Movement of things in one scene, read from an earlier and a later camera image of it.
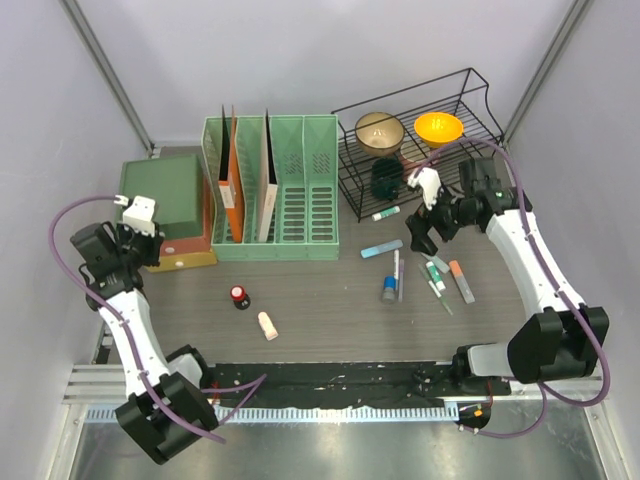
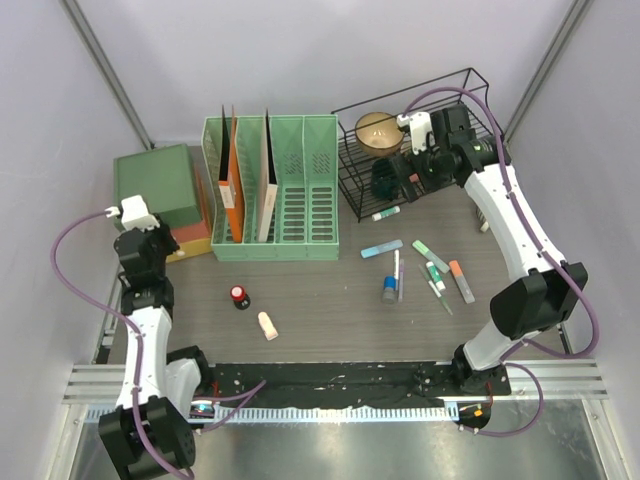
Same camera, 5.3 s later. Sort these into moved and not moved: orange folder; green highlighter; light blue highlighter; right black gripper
Moved: right black gripper
Not moved: orange folder; green highlighter; light blue highlighter
